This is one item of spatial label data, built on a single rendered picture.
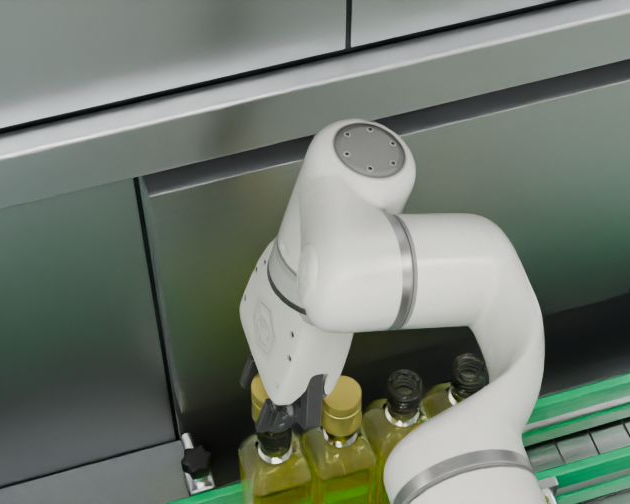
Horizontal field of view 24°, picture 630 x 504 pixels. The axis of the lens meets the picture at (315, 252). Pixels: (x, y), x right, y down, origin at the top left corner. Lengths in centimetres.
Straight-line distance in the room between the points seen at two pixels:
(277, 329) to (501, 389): 26
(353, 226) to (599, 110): 38
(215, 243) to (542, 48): 31
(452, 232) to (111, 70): 29
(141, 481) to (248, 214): 41
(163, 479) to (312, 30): 58
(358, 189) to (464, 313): 10
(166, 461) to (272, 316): 46
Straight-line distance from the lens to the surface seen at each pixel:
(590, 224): 137
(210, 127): 110
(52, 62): 104
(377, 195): 95
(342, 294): 90
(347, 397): 121
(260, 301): 110
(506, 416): 85
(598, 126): 126
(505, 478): 82
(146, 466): 150
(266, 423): 117
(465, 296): 93
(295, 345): 105
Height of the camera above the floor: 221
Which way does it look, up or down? 54 degrees down
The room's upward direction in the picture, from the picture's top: straight up
